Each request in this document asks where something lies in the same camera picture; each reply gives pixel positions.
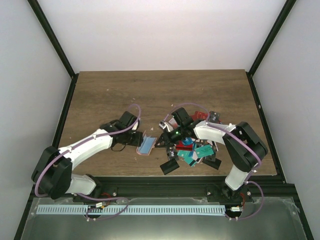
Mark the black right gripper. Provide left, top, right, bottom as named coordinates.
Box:
left=155, top=125, right=187, bottom=148

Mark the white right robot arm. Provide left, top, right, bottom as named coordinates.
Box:
left=155, top=107, right=268, bottom=202

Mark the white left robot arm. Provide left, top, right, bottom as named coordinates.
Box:
left=31, top=111, right=143, bottom=202

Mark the black VIP card lower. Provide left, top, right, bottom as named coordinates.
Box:
left=166, top=147, right=179, bottom=161

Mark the blue VIP card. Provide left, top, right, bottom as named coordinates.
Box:
left=181, top=137, right=196, bottom=146

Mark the red stripe card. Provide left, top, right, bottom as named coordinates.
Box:
left=175, top=143, right=194, bottom=152

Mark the teal VIP card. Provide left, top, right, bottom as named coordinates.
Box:
left=177, top=150, right=194, bottom=160

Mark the red VIP card behind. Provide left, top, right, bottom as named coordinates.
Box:
left=191, top=111, right=209, bottom=123

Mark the teal card large right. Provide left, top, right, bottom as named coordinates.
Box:
left=194, top=144, right=215, bottom=158

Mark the black VIP logo card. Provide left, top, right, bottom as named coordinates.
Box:
left=207, top=111, right=221, bottom=124

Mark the black card right bottom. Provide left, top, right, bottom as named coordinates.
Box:
left=202, top=156, right=222, bottom=170

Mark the grey metal tray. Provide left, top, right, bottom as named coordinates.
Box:
left=22, top=197, right=306, bottom=240

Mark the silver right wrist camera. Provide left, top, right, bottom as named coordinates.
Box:
left=158, top=121, right=174, bottom=132

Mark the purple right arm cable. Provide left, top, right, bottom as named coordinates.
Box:
left=163, top=102, right=265, bottom=221

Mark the black aluminium frame rail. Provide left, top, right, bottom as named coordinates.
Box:
left=14, top=71, right=314, bottom=240

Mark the white slotted cable duct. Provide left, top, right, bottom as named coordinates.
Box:
left=36, top=204, right=226, bottom=216

